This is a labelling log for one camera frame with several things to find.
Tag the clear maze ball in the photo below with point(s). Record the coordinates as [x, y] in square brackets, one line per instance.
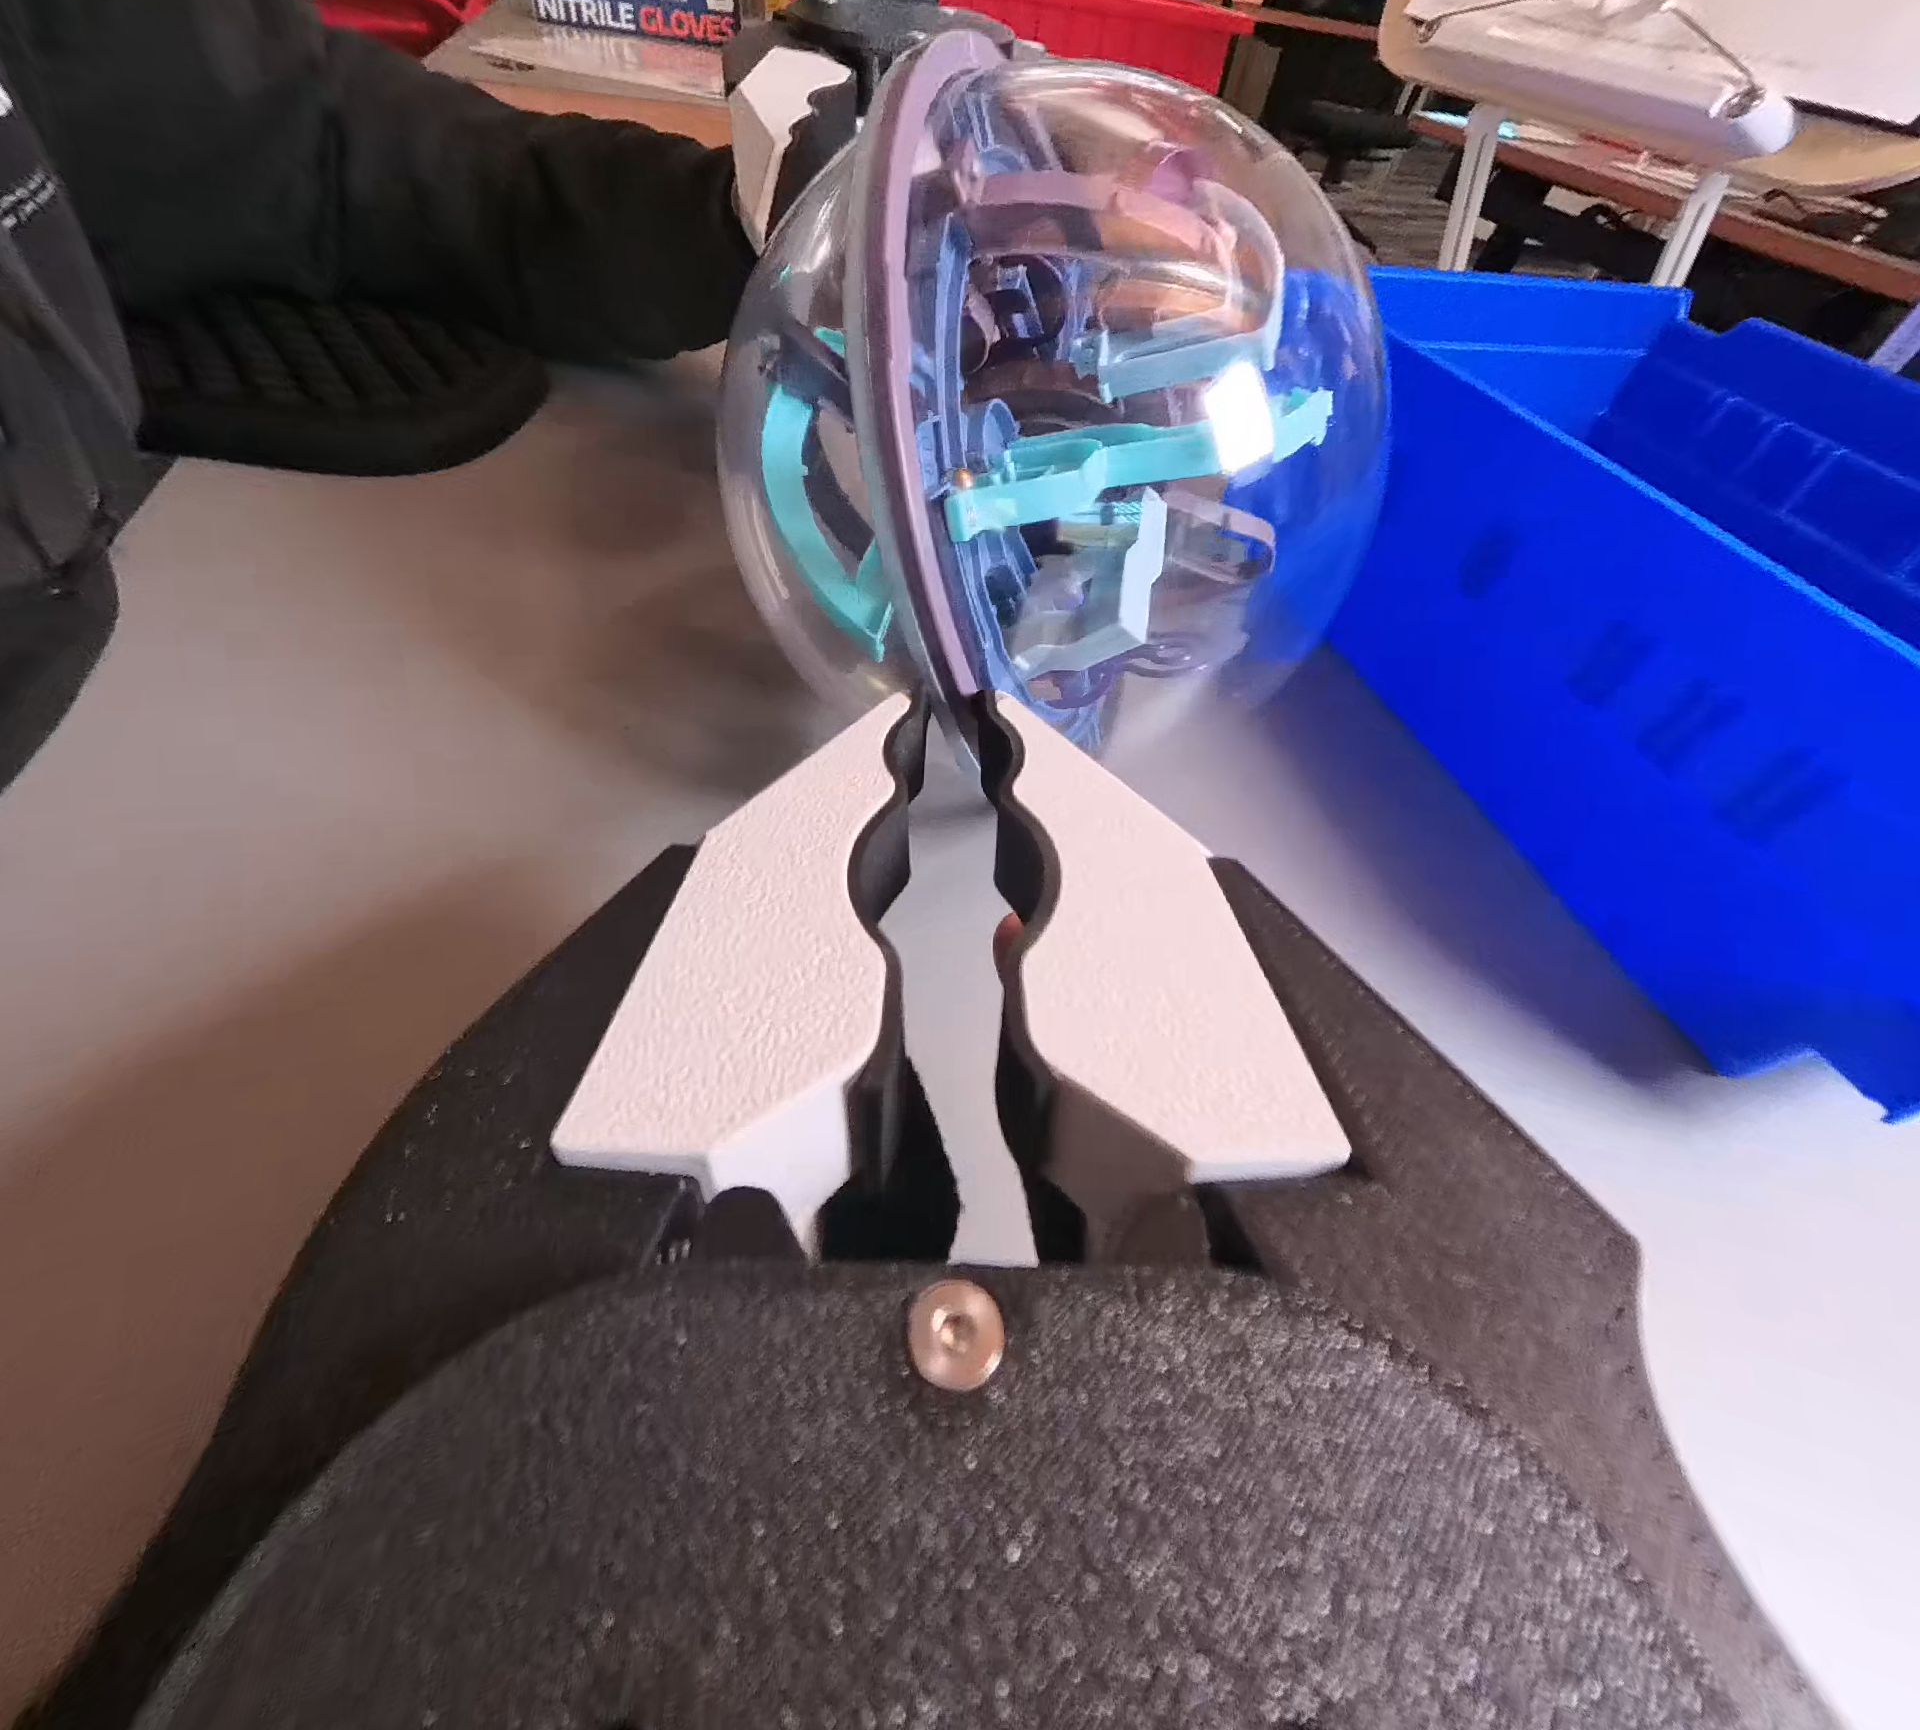
[1051, 412]

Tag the blue plastic bin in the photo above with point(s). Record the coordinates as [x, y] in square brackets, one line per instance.
[1682, 622]

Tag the red plastic bin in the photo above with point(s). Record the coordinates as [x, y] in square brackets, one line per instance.
[1113, 23]

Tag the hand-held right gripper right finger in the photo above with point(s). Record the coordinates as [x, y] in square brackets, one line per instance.
[1171, 996]

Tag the person's left forearm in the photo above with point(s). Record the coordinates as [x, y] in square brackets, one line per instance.
[420, 141]

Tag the person's black printed jacket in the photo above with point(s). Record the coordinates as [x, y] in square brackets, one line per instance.
[47, 351]

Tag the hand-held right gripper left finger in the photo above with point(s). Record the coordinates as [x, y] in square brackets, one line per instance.
[735, 996]

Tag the instruction sheet on stand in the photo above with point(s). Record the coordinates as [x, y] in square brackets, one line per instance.
[1560, 51]

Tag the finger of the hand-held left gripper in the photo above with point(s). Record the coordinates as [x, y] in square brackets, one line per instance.
[786, 125]

